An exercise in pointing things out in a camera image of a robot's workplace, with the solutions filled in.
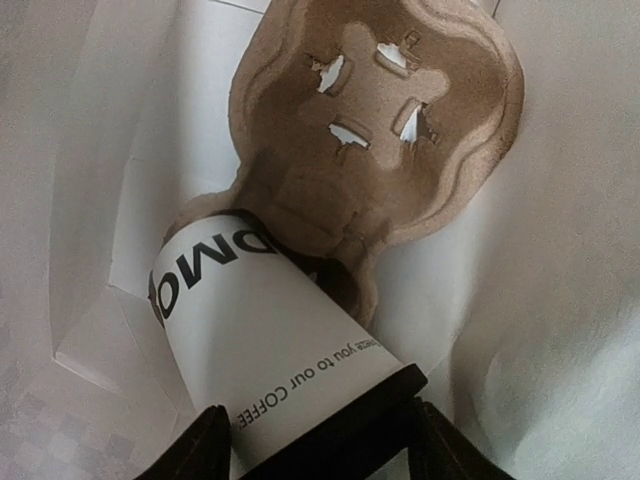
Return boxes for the blue checkered paper bag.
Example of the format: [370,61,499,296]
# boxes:
[1,1,639,479]

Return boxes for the brown cardboard cup carrier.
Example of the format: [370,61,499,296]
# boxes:
[169,1,524,326]

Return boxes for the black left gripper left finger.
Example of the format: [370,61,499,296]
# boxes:
[135,406,231,480]

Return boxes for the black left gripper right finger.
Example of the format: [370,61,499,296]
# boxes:
[408,398,513,480]

